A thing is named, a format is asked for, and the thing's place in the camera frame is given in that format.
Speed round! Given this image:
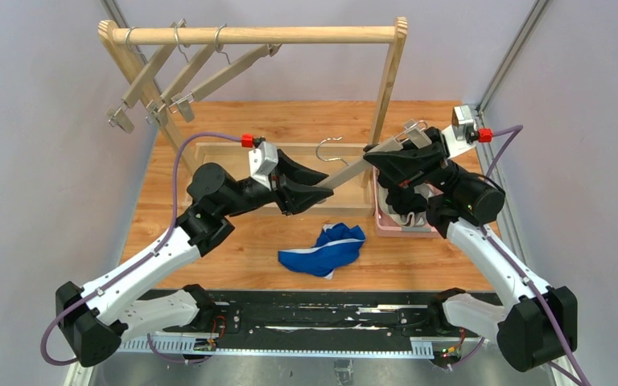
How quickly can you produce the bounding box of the wooden hanger holding blue underwear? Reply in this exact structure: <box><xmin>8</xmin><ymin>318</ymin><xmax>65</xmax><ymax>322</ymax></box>
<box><xmin>316</xmin><ymin>120</ymin><xmax>428</xmax><ymax>190</ymax></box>

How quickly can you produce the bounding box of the grey underwear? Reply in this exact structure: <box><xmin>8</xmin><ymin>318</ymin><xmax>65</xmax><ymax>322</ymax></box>
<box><xmin>376</xmin><ymin>184</ymin><xmax>434</xmax><ymax>228</ymax></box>

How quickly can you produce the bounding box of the blue underwear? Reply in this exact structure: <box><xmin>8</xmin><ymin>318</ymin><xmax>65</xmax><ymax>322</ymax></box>
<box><xmin>278</xmin><ymin>223</ymin><xmax>366</xmax><ymax>280</ymax></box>

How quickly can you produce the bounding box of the wooden hanger holding black underwear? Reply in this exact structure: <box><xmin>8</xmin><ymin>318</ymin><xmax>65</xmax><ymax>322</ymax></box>
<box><xmin>170</xmin><ymin>44</ymin><xmax>282</xmax><ymax>121</ymax></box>

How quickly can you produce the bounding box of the wooden clip hanger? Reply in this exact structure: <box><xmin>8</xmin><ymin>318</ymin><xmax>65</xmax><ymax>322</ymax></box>
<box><xmin>109</xmin><ymin>44</ymin><xmax>177</xmax><ymax>133</ymax></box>
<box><xmin>150</xmin><ymin>19</ymin><xmax>231</xmax><ymax>124</ymax></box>

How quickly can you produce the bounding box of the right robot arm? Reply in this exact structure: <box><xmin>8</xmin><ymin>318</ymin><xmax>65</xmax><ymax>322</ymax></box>
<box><xmin>363</xmin><ymin>127</ymin><xmax>578</xmax><ymax>372</ymax></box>

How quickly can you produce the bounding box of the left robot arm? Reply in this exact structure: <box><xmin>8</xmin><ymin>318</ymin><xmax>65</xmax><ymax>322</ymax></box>
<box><xmin>52</xmin><ymin>145</ymin><xmax>334</xmax><ymax>368</ymax></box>

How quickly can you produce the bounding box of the empty wooden clip hanger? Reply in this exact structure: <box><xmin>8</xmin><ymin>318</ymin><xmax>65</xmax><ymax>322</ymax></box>
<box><xmin>109</xmin><ymin>44</ymin><xmax>177</xmax><ymax>133</ymax></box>

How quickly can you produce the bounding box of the pink perforated plastic basket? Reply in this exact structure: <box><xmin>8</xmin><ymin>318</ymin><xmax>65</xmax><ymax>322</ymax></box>
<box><xmin>372</xmin><ymin>168</ymin><xmax>441</xmax><ymax>239</ymax></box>

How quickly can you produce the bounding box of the wooden clothes rack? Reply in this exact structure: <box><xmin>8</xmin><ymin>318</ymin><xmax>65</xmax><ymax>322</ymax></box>
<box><xmin>98</xmin><ymin>18</ymin><xmax>407</xmax><ymax>219</ymax></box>

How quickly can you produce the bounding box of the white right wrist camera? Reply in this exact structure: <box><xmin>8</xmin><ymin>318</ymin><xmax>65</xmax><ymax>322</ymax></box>
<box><xmin>441</xmin><ymin>105</ymin><xmax>477</xmax><ymax>158</ymax></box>

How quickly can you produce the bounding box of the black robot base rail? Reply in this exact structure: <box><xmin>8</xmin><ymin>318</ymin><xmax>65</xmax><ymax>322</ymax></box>
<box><xmin>122</xmin><ymin>290</ymin><xmax>476</xmax><ymax>359</ymax></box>

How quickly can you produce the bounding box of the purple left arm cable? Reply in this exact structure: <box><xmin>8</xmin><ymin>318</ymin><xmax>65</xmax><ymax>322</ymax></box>
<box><xmin>39</xmin><ymin>132</ymin><xmax>246</xmax><ymax>367</ymax></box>

